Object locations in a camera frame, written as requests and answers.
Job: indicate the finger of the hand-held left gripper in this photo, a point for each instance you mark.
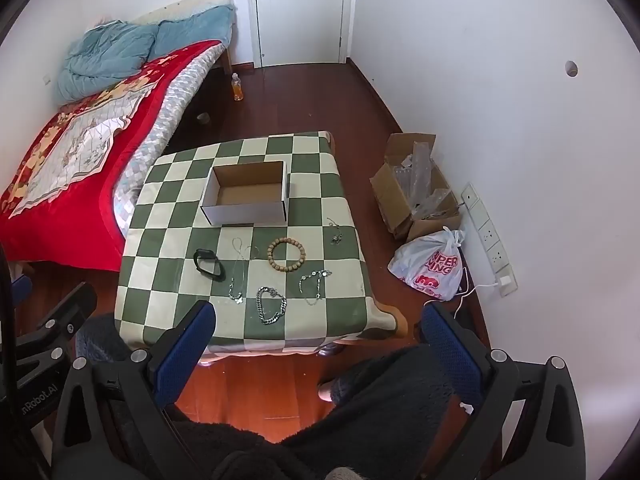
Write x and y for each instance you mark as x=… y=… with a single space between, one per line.
x=21 y=290
x=75 y=307

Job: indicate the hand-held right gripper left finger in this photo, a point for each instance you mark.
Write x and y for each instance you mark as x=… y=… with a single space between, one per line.
x=185 y=350

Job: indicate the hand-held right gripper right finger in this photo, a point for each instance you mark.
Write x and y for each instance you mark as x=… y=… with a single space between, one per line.
x=450 y=347

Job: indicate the black wristband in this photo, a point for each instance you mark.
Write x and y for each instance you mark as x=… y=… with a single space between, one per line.
x=196 y=261

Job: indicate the white cardboard box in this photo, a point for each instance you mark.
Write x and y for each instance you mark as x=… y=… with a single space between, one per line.
x=245 y=214

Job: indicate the white charger plug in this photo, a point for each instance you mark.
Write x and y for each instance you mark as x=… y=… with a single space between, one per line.
x=506 y=284

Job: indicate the white plastic bag red print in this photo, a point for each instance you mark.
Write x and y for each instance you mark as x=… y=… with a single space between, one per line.
x=425 y=260

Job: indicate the green checkered tablecloth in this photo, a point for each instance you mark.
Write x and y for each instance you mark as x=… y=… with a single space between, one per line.
x=240 y=260

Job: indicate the white power strip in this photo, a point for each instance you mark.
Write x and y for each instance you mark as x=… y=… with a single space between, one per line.
x=482 y=225

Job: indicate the person's bare foot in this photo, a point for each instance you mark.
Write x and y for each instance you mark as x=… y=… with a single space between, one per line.
x=326 y=391

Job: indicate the brown cardboard box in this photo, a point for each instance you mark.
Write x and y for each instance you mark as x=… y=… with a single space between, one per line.
x=387 y=195

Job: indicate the clear plastic packaging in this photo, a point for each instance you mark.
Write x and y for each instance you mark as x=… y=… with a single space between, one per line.
x=420 y=170

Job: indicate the grey diamond pattern sheet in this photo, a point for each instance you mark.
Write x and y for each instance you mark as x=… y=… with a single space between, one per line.
x=165 y=122

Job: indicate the red printed blanket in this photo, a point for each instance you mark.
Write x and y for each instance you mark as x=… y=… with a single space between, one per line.
x=145 y=90

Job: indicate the blue quilt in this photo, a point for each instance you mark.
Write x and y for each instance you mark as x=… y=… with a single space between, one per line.
x=110 y=55

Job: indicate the orange drink bottle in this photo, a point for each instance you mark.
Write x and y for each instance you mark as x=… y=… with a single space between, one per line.
x=237 y=90

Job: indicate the white door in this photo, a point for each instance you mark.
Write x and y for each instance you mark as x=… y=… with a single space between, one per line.
x=300 y=10

